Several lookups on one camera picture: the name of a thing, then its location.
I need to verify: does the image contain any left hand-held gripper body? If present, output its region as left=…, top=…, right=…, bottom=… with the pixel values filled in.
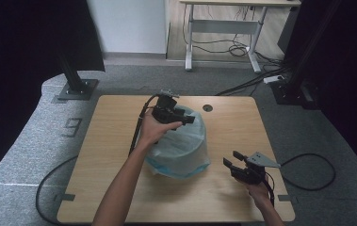
left=151, top=89, right=184, bottom=124

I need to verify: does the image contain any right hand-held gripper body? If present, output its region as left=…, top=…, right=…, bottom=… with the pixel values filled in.
left=231, top=151, right=282, bottom=186

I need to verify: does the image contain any white bag with blue band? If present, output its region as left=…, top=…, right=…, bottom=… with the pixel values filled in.
left=143, top=105, right=212, bottom=181

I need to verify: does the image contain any person's left hand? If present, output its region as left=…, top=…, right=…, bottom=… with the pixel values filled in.
left=138, top=109, right=184, bottom=149

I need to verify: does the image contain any person's right hand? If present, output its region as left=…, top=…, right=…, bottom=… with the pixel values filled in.
left=245, top=180, right=271, bottom=209

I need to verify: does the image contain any black stand with black base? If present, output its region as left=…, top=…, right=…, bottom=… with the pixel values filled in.
left=269, top=0, right=344, bottom=109

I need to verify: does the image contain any white power strip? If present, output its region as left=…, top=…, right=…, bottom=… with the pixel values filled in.
left=263, top=74, right=284, bottom=85

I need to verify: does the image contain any left black stand base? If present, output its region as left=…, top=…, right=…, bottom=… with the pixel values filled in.
left=55, top=46, right=100, bottom=102

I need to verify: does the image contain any white partition panel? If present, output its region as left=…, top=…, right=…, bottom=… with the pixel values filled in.
left=86, top=0, right=168, bottom=55

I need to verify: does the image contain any dark curtain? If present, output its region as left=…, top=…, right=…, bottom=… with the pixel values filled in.
left=0, top=0, right=105, bottom=189
left=278, top=0, right=357, bottom=175

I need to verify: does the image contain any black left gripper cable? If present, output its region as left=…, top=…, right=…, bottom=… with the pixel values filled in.
left=35, top=93, right=161, bottom=226

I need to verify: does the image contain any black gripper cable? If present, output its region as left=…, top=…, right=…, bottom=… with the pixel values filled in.
left=35, top=93, right=161, bottom=226
left=264, top=153, right=336, bottom=208

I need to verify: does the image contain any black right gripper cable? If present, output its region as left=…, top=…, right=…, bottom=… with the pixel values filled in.
left=264, top=153, right=336, bottom=208

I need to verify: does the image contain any bundle of black floor cables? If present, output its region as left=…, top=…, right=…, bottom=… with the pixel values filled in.
left=182, top=4, right=290, bottom=97

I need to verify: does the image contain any white metal frame desk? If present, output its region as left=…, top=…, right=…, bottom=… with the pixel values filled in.
left=179, top=0, right=302, bottom=73

